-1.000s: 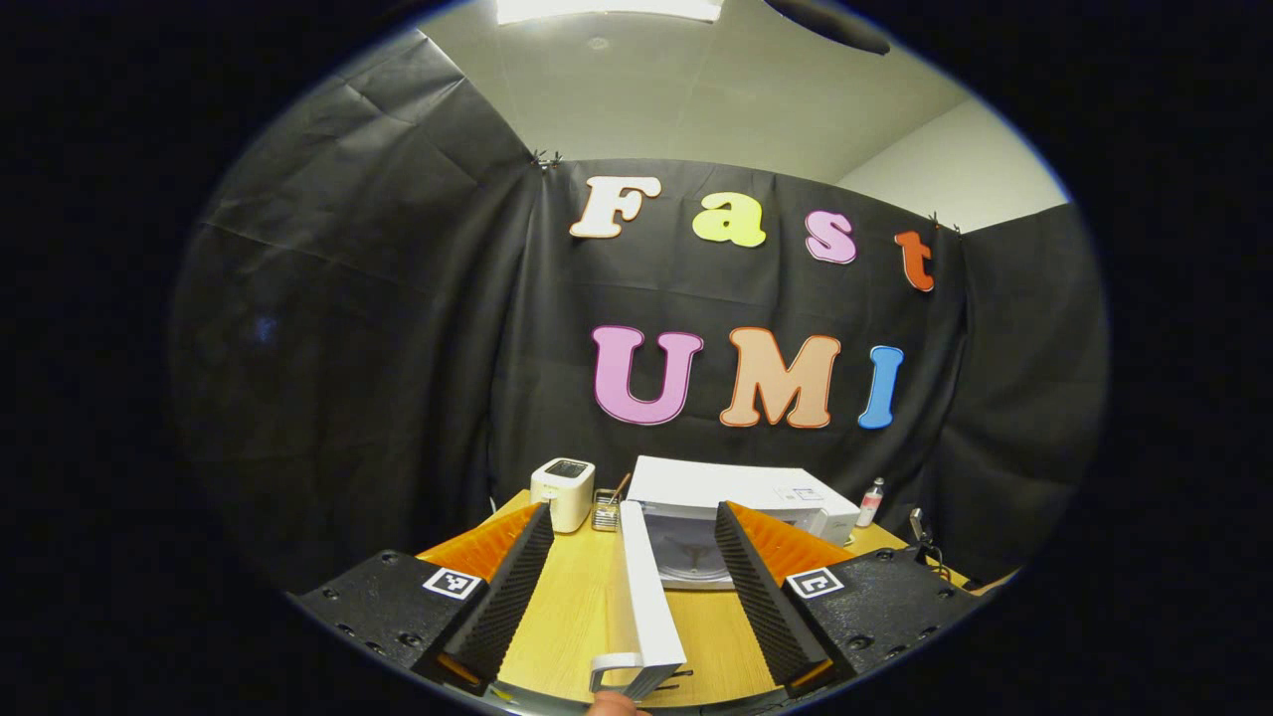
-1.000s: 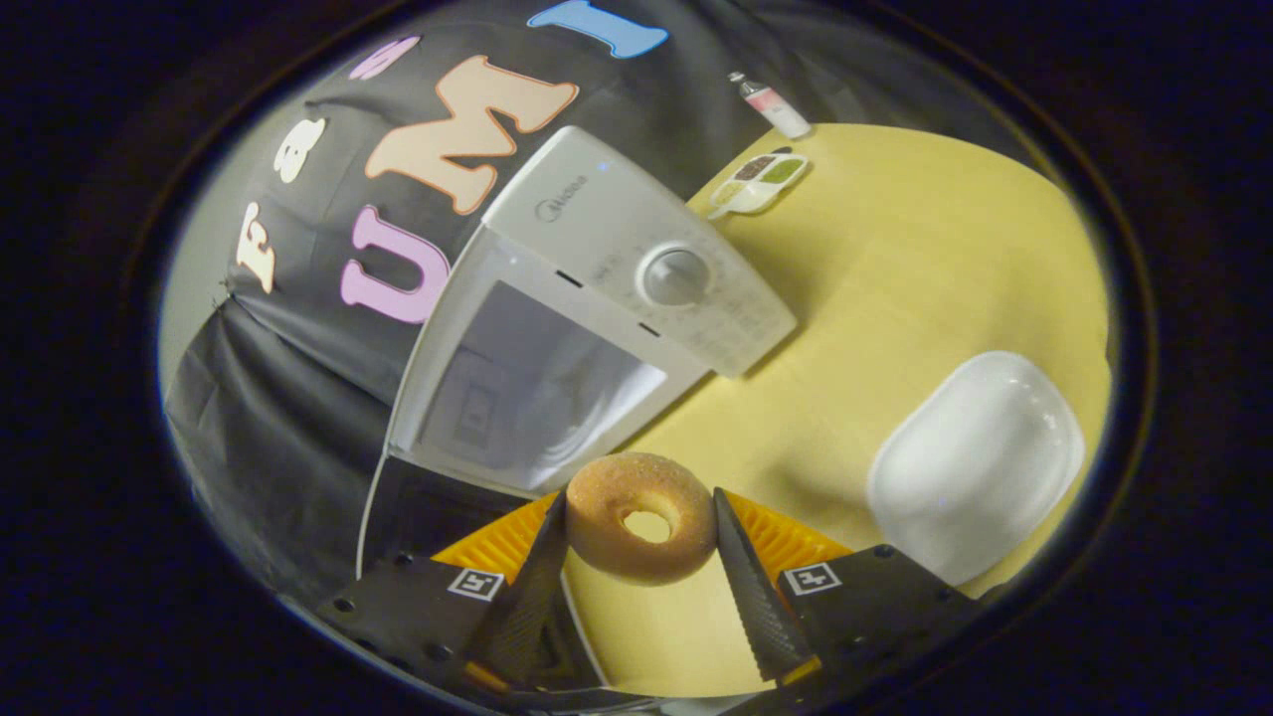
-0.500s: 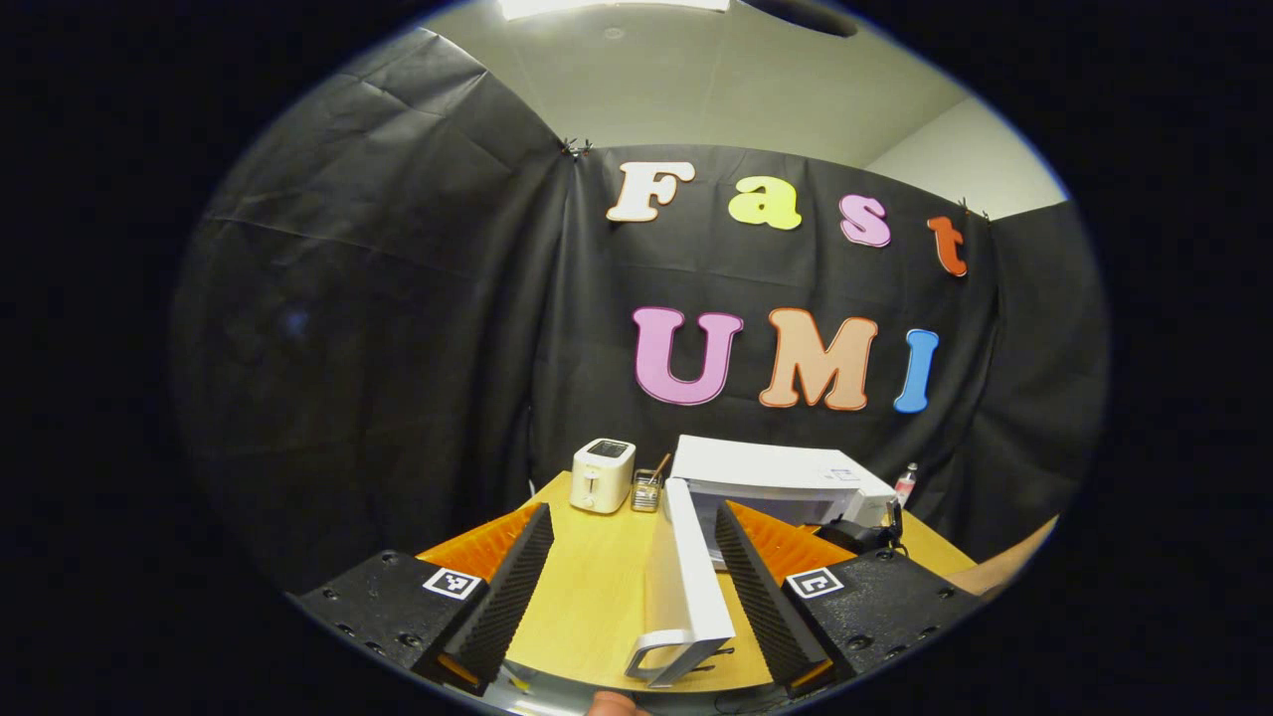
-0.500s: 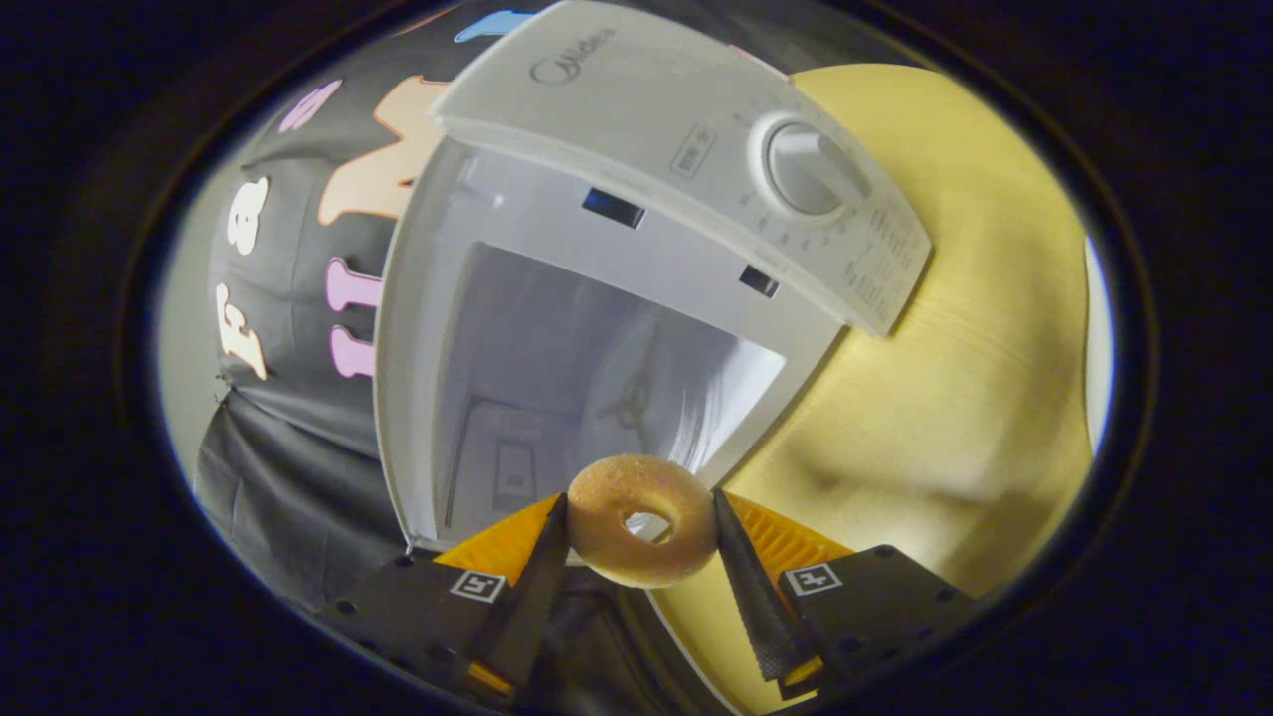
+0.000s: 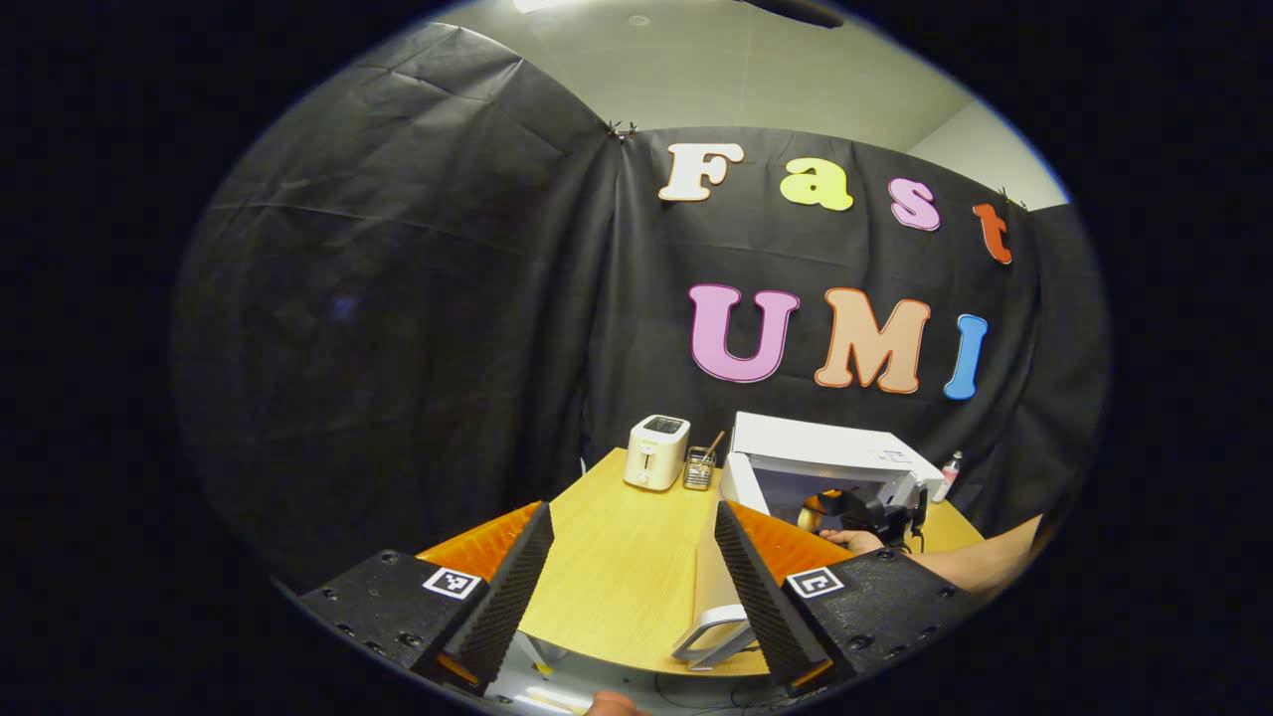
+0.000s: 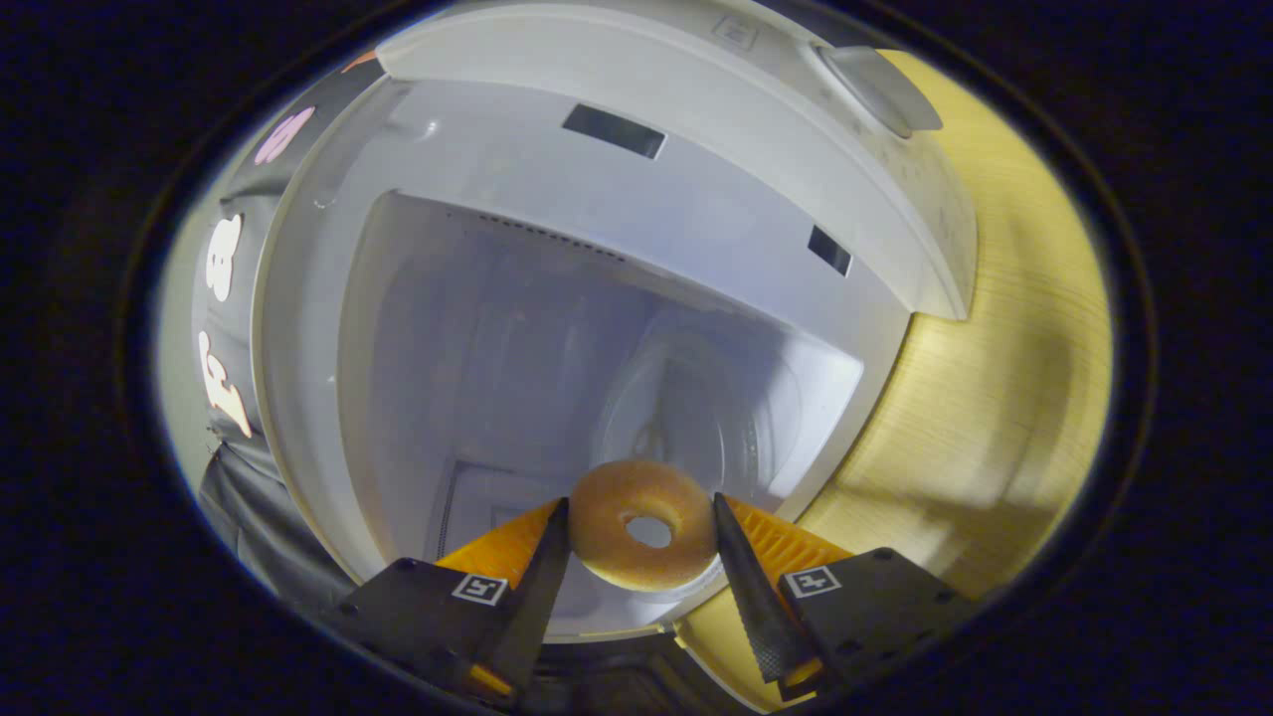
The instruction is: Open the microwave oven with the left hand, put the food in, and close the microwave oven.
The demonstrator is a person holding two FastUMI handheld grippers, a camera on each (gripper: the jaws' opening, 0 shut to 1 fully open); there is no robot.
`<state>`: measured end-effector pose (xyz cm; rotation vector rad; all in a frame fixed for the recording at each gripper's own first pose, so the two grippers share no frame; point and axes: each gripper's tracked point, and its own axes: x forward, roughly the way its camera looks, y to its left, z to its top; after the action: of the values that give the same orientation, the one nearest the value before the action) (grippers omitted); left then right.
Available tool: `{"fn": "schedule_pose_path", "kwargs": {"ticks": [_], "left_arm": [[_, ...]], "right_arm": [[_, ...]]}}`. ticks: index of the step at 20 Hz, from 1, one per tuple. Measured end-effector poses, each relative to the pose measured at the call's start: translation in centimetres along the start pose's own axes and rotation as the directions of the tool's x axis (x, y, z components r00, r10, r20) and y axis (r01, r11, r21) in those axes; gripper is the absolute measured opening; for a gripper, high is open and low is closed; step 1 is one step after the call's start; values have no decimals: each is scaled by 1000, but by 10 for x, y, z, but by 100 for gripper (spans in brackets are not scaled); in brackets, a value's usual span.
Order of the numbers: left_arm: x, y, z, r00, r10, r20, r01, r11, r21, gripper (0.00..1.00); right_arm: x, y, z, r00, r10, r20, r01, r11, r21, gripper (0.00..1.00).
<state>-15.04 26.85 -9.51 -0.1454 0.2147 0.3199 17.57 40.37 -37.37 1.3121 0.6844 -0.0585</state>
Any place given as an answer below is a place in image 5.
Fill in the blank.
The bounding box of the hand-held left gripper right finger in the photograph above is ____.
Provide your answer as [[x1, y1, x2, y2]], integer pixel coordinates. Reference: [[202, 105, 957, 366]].
[[714, 500, 996, 697]]

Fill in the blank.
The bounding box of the white toaster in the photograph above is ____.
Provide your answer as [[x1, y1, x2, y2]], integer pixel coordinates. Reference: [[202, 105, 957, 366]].
[[624, 415, 691, 492]]

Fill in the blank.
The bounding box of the black backdrop cloth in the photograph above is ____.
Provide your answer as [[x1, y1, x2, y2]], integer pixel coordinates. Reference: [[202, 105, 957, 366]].
[[171, 22, 1110, 593]]

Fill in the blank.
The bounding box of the white microwave oven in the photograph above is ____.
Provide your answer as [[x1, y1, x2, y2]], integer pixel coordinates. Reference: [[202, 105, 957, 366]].
[[671, 412, 946, 669]]

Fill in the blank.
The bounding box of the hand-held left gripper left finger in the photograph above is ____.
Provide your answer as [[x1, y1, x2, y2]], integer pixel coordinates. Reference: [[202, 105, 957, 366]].
[[298, 500, 556, 695]]

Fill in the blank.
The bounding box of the wire utensil holder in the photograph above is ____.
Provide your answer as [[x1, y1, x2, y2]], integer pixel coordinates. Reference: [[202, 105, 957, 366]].
[[682, 430, 727, 492]]

